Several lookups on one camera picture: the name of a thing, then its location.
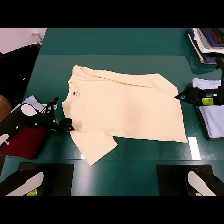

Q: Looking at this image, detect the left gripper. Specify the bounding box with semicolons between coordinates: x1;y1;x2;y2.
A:
57;117;76;133

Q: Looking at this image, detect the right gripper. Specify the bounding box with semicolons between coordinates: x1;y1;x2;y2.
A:
174;83;202;106

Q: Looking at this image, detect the cream T-shirt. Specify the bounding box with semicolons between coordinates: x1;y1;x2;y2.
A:
62;64;189;167

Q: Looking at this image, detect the pale blue garment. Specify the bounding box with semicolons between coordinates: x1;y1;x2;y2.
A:
192;77;224;140

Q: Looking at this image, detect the dark red garment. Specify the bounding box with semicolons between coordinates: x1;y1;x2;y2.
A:
0;126;50;161

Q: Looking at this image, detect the heap of clothes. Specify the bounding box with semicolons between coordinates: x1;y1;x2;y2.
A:
185;27;224;65

